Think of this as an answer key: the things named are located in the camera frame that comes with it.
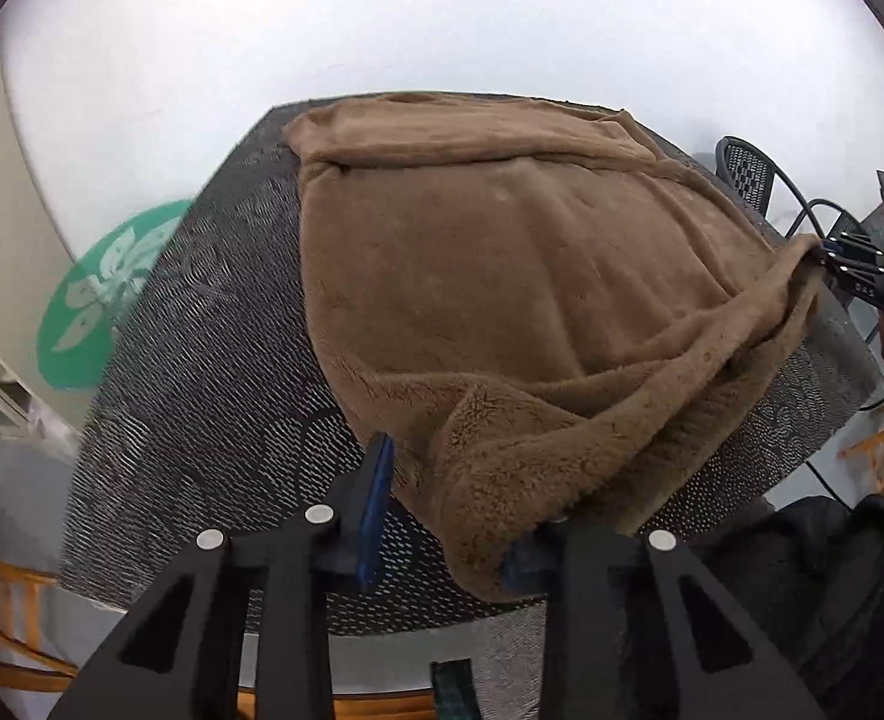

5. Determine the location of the black jacket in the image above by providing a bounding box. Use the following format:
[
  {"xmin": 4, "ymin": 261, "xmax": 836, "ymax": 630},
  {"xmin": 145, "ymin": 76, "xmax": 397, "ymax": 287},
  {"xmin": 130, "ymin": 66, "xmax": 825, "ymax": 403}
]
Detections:
[{"xmin": 682, "ymin": 491, "xmax": 884, "ymax": 720}]

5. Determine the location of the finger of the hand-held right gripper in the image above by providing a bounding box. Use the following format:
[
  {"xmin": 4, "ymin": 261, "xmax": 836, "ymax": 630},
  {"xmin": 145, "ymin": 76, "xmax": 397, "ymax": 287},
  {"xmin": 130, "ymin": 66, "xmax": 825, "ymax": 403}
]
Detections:
[
  {"xmin": 823, "ymin": 235, "xmax": 884, "ymax": 257},
  {"xmin": 813, "ymin": 255, "xmax": 884, "ymax": 280}
]

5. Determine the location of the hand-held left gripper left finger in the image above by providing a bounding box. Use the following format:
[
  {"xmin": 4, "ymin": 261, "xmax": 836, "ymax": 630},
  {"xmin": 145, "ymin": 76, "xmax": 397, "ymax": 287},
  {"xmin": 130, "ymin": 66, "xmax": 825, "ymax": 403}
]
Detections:
[{"xmin": 46, "ymin": 431, "xmax": 396, "ymax": 720}]

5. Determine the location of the black cable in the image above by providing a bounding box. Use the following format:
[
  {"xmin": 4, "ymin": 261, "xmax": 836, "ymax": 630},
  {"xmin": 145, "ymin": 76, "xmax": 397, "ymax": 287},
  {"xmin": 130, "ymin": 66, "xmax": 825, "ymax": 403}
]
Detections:
[{"xmin": 783, "ymin": 197, "xmax": 874, "ymax": 241}]

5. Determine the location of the black dotted floral tablecloth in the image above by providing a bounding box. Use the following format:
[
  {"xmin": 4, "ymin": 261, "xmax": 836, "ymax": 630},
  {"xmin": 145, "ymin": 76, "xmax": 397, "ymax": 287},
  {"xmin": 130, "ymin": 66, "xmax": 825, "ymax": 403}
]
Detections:
[{"xmin": 59, "ymin": 94, "xmax": 884, "ymax": 638}]

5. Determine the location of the dark green strap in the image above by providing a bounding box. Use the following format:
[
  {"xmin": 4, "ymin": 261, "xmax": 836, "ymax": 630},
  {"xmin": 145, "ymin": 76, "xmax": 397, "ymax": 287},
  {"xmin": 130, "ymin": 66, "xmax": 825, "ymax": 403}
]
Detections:
[{"xmin": 431, "ymin": 660, "xmax": 480, "ymax": 720}]

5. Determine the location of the brown fleece garment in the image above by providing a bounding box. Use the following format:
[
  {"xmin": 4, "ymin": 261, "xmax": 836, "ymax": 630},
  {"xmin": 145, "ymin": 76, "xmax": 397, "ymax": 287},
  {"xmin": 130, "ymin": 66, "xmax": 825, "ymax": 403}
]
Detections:
[{"xmin": 283, "ymin": 90, "xmax": 829, "ymax": 605}]

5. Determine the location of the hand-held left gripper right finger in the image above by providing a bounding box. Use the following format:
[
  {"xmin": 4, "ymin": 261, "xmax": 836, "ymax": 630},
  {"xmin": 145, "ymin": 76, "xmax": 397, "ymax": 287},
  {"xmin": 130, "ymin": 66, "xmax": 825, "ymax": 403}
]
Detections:
[{"xmin": 502, "ymin": 514, "xmax": 825, "ymax": 720}]

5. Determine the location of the black mesh chair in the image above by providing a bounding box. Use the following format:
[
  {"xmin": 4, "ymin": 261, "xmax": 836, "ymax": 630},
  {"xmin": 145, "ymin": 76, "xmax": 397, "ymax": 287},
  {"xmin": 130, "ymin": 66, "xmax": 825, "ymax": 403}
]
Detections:
[{"xmin": 714, "ymin": 135, "xmax": 803, "ymax": 230}]

